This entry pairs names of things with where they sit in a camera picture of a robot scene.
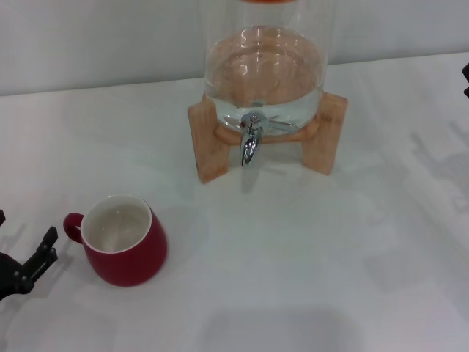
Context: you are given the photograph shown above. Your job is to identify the clear glass water dispenser jar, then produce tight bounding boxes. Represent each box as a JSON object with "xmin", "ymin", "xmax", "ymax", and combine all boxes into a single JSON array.
[{"xmin": 202, "ymin": 0, "xmax": 335, "ymax": 135}]

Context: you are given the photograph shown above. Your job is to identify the wooden dispenser stand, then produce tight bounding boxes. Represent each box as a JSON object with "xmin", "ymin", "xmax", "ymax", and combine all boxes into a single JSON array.
[{"xmin": 188, "ymin": 90, "xmax": 348, "ymax": 183}]

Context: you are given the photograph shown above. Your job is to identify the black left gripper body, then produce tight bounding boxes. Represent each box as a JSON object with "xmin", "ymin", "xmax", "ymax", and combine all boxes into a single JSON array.
[{"xmin": 0, "ymin": 251, "xmax": 31, "ymax": 302}]

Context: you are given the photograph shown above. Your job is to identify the chrome faucet with lever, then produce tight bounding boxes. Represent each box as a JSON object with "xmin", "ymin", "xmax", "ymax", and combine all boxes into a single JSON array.
[{"xmin": 240, "ymin": 112, "xmax": 298, "ymax": 169}]

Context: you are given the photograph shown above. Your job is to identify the red ceramic cup white inside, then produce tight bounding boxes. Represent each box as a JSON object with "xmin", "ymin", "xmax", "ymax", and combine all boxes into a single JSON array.
[{"xmin": 62, "ymin": 194, "xmax": 169, "ymax": 287}]

